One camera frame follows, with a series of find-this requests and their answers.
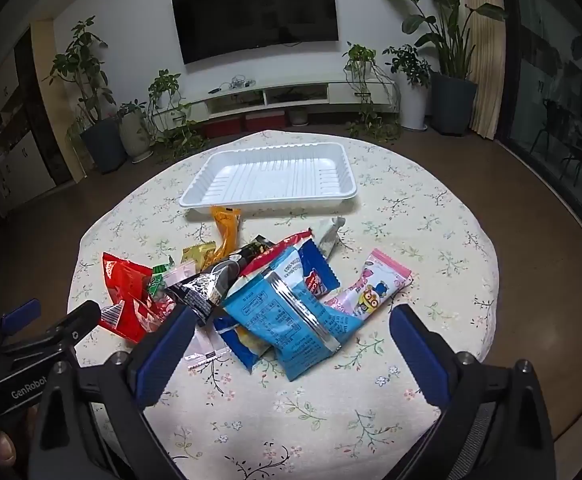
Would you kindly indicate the light blue snack packet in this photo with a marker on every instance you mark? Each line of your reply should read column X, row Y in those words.
column 281, row 320

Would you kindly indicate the blue yellow cake packet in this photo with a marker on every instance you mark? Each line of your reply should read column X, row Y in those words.
column 316, row 270

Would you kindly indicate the white fruit print snack packet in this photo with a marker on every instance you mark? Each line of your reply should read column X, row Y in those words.
column 183, row 275

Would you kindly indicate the pink cartoon snack packet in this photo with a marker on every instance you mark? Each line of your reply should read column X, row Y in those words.
column 376, row 285

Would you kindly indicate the plant in white pot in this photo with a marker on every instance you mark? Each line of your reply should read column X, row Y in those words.
column 413, row 105

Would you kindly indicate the dark green snack packet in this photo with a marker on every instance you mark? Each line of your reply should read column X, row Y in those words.
column 258, row 250

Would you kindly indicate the silver snack packet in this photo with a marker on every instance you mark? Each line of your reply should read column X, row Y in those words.
column 331, row 237

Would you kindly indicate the gold snack packet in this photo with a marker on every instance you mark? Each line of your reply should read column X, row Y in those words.
column 198, row 255

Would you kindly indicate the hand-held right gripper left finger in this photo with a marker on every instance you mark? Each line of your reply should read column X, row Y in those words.
column 163, row 355

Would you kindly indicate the beige curtain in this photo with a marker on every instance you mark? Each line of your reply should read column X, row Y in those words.
column 488, row 60

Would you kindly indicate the person's left hand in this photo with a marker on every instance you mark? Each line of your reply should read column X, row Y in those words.
column 1, row 447

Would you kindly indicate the large leaf plant dark pot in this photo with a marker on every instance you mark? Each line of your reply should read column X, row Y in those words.
column 453, row 105

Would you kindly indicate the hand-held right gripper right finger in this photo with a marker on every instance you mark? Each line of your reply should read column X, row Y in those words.
column 416, row 355

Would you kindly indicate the round floral tablecloth table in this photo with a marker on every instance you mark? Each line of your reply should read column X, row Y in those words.
column 296, row 420

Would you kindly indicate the white plastic tray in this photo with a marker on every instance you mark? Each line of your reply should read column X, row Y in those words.
column 271, row 175

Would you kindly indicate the black snack packet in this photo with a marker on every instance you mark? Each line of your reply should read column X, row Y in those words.
column 206, row 287

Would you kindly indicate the glass sliding door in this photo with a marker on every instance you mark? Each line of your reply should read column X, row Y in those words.
column 546, row 60

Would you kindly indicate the white bowl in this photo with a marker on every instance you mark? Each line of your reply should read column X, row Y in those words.
column 299, row 117

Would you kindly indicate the white clear snack wrapper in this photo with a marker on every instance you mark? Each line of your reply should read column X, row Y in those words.
column 206, row 352

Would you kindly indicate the red snack packet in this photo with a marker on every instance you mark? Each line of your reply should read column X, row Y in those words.
column 126, row 285

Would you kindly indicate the tall plant in dark pot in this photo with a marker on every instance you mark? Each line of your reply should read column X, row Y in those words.
column 103, row 147

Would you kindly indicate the white television cabinet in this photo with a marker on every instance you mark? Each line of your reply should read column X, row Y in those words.
column 366, row 92

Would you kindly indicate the red storage box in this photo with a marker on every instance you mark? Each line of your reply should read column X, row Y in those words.
column 266, row 121
column 223, row 127

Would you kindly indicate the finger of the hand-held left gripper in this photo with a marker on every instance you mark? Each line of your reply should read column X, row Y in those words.
column 83, row 317
column 23, row 310

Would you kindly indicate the black wall television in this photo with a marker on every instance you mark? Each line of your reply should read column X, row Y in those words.
column 256, row 10

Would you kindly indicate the plant in grey ribbed pot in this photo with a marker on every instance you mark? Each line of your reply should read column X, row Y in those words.
column 133, row 135

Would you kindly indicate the orange snack packet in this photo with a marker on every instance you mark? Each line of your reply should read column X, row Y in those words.
column 227, row 232

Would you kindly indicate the wooden wall cabinet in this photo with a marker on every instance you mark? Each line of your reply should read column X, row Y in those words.
column 26, row 160

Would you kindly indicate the trailing vine plant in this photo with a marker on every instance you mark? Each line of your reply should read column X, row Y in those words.
column 361, row 55
column 163, row 82

